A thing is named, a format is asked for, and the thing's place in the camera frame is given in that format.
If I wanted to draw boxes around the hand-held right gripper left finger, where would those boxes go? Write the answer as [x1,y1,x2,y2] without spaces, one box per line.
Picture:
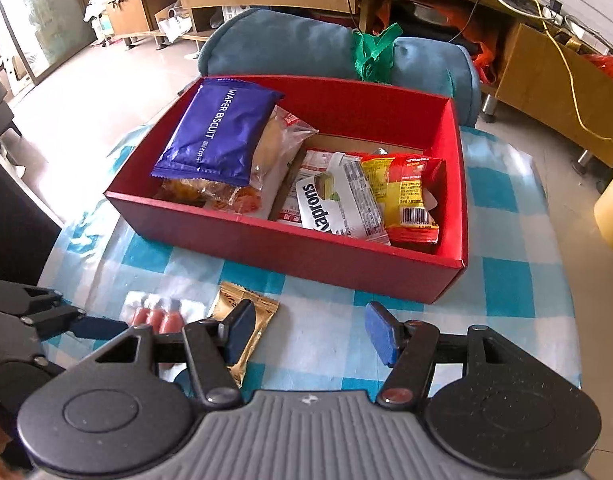
[94,300,257,408]

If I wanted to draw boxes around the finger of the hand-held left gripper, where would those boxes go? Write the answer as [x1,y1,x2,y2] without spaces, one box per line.
[0,280,130,342]

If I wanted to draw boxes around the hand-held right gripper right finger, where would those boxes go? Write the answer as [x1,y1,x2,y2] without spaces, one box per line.
[365,301,517,408]

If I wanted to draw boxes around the gold foil packet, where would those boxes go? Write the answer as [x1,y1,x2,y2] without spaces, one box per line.
[206,281,280,388]

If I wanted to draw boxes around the sausage packet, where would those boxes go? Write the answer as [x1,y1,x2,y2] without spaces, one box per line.
[125,291,217,336]

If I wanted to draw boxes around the red cardboard box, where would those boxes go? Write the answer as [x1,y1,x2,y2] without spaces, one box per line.
[105,75,470,305]

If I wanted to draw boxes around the long red white packet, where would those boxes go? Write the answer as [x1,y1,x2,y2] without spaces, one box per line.
[276,148,391,247]

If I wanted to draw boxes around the yellow waffle packet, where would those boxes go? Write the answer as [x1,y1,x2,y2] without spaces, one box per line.
[159,177,264,216]

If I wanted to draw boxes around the red yellow snack packet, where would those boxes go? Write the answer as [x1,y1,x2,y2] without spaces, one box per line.
[361,152,446,246]

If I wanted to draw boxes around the white cake packet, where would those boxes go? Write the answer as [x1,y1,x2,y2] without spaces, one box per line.
[294,162,367,236]

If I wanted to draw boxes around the clear packet with white bun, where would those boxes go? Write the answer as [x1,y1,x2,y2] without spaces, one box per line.
[249,105,318,193]

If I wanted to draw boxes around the blue wafer biscuit packet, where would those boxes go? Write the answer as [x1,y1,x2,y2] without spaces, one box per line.
[151,77,286,188]

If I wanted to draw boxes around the black chair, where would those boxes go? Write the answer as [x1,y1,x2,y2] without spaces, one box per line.
[0,140,62,286]

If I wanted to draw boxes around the blue checkered tablecloth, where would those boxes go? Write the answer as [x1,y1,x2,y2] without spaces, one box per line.
[39,125,582,396]

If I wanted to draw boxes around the blue rolled cushion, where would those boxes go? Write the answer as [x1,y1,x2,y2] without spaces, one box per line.
[196,7,481,127]

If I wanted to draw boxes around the orange bag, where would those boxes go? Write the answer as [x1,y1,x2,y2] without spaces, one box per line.
[377,0,500,83]

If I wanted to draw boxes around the wooden television stand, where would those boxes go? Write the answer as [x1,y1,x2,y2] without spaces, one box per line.
[104,0,613,168]

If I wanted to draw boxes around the white paper bag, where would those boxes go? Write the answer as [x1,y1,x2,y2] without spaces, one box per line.
[156,5,192,43]

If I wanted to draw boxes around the red plastic bag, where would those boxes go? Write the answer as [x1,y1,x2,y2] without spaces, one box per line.
[584,52,613,81]

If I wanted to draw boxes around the green strap bag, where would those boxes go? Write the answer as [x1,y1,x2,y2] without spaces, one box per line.
[351,22,403,82]

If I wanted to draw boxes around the yellow cable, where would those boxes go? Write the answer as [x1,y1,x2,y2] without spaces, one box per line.
[449,0,613,150]

